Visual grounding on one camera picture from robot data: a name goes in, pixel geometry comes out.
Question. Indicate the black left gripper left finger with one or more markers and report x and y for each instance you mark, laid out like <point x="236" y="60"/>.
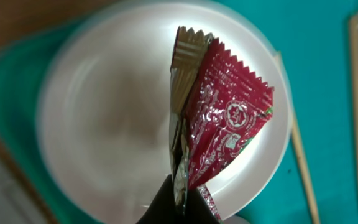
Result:
<point x="162" y="208"/>

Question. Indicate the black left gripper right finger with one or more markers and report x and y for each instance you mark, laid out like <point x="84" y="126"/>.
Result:
<point x="197" y="211"/>

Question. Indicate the red snack wrapper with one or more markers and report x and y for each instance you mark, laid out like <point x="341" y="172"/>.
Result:
<point x="217" y="106"/>

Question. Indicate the large pink plate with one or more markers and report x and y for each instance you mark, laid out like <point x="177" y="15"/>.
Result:
<point x="102" y="118"/>

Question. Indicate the left wooden chopstick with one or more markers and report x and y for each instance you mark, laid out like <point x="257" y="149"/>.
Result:
<point x="299" y="149"/>

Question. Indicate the teal plastic tray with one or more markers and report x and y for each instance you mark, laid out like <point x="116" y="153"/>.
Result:
<point x="312" y="37"/>

